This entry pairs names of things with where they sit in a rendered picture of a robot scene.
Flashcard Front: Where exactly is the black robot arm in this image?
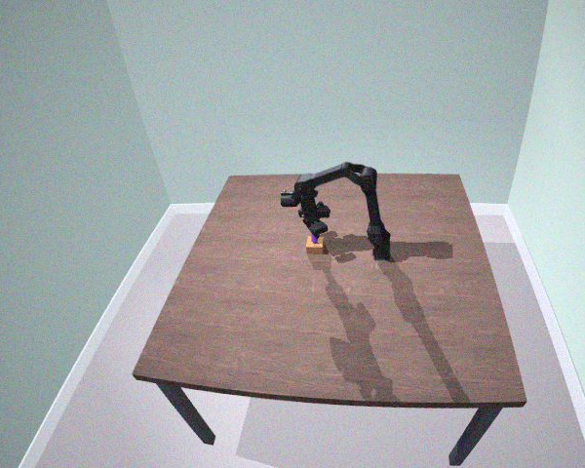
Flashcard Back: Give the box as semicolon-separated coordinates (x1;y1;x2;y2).
281;161;391;260

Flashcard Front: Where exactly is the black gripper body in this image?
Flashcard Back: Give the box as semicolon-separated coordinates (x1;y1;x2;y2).
298;205;329;236

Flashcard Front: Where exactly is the tan wooden block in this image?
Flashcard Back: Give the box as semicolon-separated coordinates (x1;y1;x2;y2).
306;237;325;254

